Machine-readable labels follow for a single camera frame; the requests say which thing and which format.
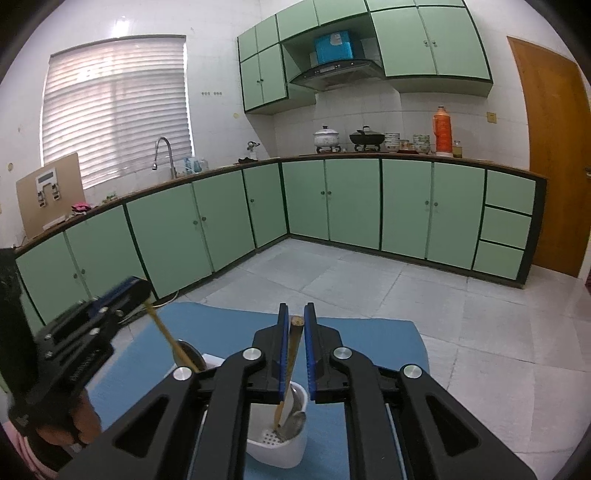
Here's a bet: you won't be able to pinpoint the orange thermos flask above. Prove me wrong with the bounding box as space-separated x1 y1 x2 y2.
433 105 453 157

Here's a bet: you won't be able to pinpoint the white twin utensil holder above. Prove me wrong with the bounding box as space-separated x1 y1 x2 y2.
197 352 310 469

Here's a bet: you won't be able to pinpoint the green upper kitchen cabinets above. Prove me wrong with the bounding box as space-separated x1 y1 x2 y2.
238 1 493 115

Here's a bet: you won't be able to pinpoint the white window blind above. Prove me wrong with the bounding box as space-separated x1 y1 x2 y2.
40 34 194 188

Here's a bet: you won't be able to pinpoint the blue box above hood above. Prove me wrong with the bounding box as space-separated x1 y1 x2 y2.
315 30 353 64

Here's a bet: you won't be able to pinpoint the black wok with lid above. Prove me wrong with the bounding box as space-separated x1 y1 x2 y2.
349 125 386 152

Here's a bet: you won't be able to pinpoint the bamboo chopstick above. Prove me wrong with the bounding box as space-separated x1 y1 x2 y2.
143 300 178 352
273 315 304 435

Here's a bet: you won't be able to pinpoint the wooden door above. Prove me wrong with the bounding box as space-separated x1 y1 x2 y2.
508 37 590 277

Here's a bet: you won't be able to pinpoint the green kitchen cabinets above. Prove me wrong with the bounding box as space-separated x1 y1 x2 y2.
238 1 493 115
16 154 547 323

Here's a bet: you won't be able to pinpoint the chrome kitchen faucet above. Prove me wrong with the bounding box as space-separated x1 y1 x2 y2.
151 136 178 180

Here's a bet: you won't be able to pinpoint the black plastic spoon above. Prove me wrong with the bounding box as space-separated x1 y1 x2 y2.
172 339 207 372

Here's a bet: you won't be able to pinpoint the pink cloth on counter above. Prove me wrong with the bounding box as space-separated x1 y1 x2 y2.
71 202 92 215

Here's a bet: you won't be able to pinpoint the person's left hand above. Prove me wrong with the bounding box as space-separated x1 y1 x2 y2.
36 389 102 446

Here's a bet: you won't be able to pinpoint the black range hood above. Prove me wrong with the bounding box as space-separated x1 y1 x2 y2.
290 59 385 92

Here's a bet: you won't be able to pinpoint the green lower kitchen cabinets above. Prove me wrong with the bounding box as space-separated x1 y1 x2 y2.
16 154 547 323

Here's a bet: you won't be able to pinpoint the blue tablecloth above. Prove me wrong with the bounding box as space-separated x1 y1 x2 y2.
87 301 431 480

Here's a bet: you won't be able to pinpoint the white cooking pot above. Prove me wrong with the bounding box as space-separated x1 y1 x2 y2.
314 125 342 154

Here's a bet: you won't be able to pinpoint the cardboard box with print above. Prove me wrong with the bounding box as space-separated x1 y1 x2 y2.
16 153 86 239

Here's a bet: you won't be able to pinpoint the jars on counter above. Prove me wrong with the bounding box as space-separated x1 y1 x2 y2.
384 132 463 158

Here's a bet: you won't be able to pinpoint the silver cartoon-handle spoon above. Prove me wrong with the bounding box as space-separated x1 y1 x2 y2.
274 386 307 442

